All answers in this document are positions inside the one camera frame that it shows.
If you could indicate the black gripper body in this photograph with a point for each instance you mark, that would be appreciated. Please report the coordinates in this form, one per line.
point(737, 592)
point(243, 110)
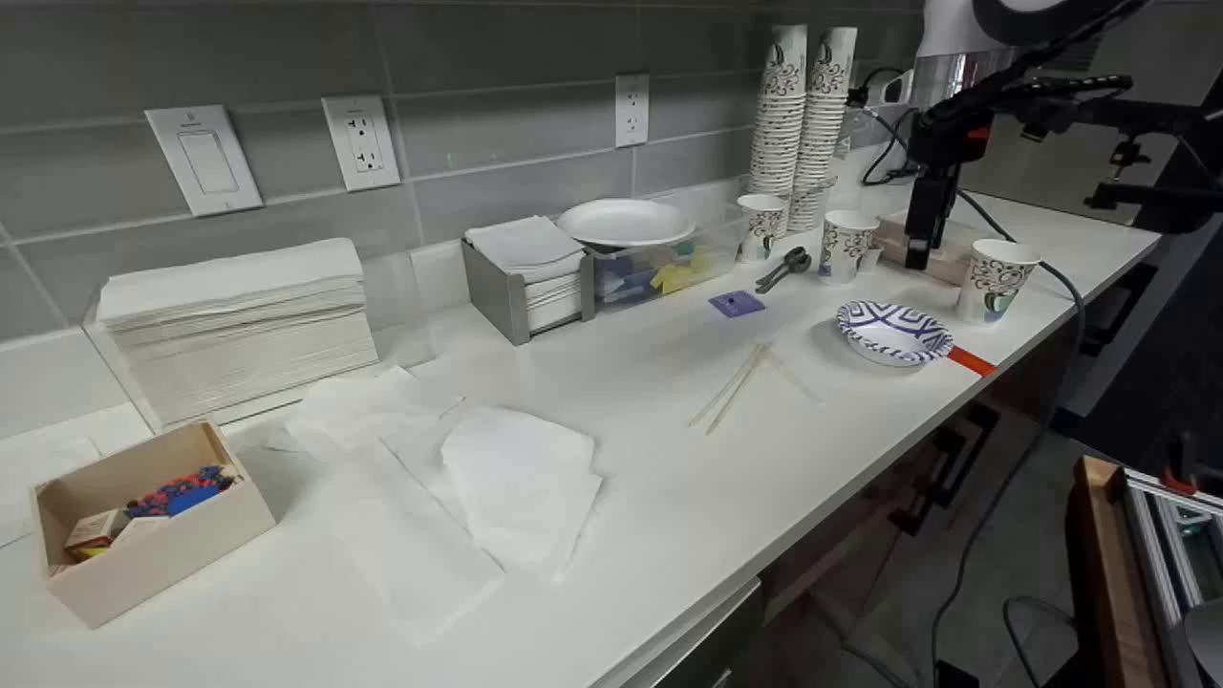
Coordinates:
point(940, 156)

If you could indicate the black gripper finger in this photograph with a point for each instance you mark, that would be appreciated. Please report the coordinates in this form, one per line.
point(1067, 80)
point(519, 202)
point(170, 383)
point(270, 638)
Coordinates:
point(914, 262)

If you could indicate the thin wooden stick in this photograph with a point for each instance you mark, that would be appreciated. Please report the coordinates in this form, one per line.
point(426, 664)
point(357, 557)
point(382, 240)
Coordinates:
point(794, 379)
point(726, 402)
point(704, 411)

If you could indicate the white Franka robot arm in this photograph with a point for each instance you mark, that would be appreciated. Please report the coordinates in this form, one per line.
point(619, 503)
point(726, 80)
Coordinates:
point(1031, 35)

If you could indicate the patterned paper cup back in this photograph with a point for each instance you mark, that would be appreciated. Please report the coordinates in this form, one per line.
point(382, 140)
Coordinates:
point(764, 222)

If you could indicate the blue patterned paper bowl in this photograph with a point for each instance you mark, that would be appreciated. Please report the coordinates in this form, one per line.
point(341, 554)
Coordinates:
point(891, 336)

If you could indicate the orange tape strip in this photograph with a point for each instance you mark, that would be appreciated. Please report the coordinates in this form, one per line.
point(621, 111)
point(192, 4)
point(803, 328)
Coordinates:
point(986, 368)

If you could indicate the grey metal tool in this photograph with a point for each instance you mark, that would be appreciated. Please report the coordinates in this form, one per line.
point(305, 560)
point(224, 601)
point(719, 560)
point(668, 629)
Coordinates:
point(794, 262)

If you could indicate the purple square card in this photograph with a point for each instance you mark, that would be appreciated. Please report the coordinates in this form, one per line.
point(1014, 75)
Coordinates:
point(737, 304)

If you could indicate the clear plastic container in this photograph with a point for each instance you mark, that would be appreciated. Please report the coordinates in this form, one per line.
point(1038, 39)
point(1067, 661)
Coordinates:
point(645, 273)

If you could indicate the metal napkin holder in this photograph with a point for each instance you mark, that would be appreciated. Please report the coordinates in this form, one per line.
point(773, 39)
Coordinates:
point(527, 278)

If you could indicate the white napkin pile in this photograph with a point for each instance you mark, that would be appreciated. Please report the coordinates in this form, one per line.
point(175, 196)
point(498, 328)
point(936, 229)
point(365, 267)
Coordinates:
point(527, 485)

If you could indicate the flat white tissue sheet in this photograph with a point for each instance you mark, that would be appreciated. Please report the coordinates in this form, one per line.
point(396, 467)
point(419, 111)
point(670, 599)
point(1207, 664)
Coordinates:
point(371, 453)

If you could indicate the cardboard box with items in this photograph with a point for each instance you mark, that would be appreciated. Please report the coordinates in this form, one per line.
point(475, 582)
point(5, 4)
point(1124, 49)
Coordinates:
point(142, 518)

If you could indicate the white wall outlet right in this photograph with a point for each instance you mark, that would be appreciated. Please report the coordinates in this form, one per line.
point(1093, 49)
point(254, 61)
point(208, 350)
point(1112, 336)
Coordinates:
point(633, 110)

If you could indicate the white wall outlet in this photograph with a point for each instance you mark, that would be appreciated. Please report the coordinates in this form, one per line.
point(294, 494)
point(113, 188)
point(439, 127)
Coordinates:
point(360, 145)
point(633, 110)

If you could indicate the white wall outlet left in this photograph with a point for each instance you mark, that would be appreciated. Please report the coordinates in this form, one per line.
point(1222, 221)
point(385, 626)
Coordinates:
point(360, 145)

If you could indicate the white light switch plate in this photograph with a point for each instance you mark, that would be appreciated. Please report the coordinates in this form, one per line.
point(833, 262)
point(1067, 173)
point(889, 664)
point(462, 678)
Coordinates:
point(205, 160)

